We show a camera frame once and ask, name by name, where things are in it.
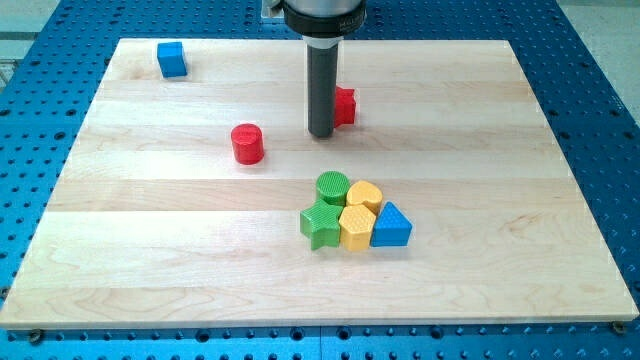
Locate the blue triangle block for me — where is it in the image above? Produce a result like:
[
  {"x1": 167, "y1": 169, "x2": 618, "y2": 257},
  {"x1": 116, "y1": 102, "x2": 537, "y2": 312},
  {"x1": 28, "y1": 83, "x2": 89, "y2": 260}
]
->
[{"x1": 371, "y1": 202, "x2": 413, "y2": 247}]

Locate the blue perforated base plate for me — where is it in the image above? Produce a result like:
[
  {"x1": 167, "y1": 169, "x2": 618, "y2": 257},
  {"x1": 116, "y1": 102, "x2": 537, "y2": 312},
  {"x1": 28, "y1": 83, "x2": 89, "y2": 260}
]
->
[{"x1": 1, "y1": 1, "x2": 639, "y2": 359}]

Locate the light wooden board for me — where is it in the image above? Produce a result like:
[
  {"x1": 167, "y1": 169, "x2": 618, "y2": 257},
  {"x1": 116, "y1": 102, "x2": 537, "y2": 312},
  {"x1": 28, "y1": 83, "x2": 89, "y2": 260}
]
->
[{"x1": 1, "y1": 39, "x2": 638, "y2": 330}]

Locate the blue cube block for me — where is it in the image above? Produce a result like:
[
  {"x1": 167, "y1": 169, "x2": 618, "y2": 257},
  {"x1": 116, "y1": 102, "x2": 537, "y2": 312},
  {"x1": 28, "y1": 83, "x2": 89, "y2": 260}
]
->
[{"x1": 156, "y1": 42, "x2": 187, "y2": 78}]

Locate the green star block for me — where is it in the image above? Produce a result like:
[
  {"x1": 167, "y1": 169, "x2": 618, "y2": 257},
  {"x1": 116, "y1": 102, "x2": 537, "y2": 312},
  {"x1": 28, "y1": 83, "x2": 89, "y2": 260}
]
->
[{"x1": 300, "y1": 199, "x2": 343, "y2": 251}]

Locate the green cylinder block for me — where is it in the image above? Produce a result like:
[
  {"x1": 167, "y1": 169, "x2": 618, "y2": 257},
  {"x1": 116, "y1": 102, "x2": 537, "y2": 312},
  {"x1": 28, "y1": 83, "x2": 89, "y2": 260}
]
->
[{"x1": 315, "y1": 170, "x2": 350, "y2": 207}]

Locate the yellow hexagon block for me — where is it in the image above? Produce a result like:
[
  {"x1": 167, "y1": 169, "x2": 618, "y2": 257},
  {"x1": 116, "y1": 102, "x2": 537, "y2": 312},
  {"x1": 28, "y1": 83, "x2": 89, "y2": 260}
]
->
[{"x1": 339, "y1": 205, "x2": 376, "y2": 251}]

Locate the yellow heart block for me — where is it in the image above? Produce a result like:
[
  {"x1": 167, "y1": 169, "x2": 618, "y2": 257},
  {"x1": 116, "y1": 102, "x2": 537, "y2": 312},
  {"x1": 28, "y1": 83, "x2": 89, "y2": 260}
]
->
[{"x1": 346, "y1": 180, "x2": 383, "y2": 215}]

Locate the red star block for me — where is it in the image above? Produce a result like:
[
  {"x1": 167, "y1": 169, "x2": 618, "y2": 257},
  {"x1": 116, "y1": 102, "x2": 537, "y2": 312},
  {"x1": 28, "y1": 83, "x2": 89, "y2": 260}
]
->
[{"x1": 334, "y1": 87, "x2": 357, "y2": 128}]

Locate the red cylinder block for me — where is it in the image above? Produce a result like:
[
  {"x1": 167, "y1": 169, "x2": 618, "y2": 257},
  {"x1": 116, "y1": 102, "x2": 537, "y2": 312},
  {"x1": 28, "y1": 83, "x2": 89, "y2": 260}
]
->
[{"x1": 231, "y1": 123, "x2": 264, "y2": 165}]

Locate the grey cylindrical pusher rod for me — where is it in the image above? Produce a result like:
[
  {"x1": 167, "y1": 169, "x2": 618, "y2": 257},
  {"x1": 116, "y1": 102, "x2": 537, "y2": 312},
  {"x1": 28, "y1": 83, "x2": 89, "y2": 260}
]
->
[{"x1": 303, "y1": 36, "x2": 342, "y2": 138}]

